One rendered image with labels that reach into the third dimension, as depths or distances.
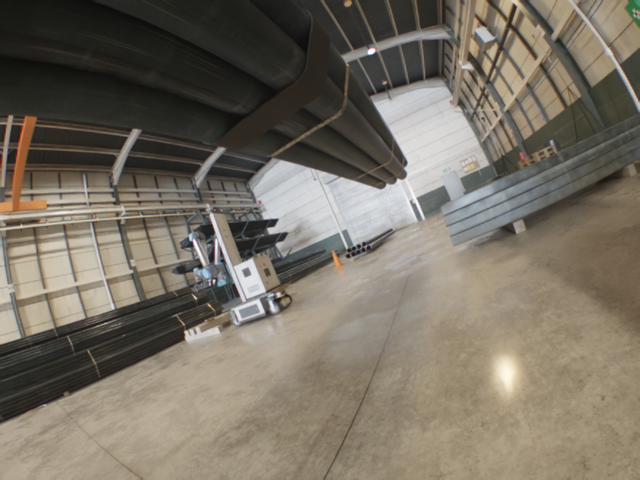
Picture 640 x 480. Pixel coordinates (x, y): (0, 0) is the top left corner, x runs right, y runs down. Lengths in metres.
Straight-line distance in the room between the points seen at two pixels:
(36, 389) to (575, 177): 6.67
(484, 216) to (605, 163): 1.48
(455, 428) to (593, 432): 0.34
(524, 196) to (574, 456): 2.35
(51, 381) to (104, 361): 1.00
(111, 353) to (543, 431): 4.91
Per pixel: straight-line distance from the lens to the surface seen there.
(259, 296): 3.82
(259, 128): 0.99
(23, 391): 4.67
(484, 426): 0.72
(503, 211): 2.65
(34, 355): 4.84
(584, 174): 2.98
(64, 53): 0.62
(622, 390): 0.74
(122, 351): 4.94
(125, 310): 5.78
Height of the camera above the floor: 0.52
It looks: 3 degrees up
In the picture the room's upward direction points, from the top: 23 degrees counter-clockwise
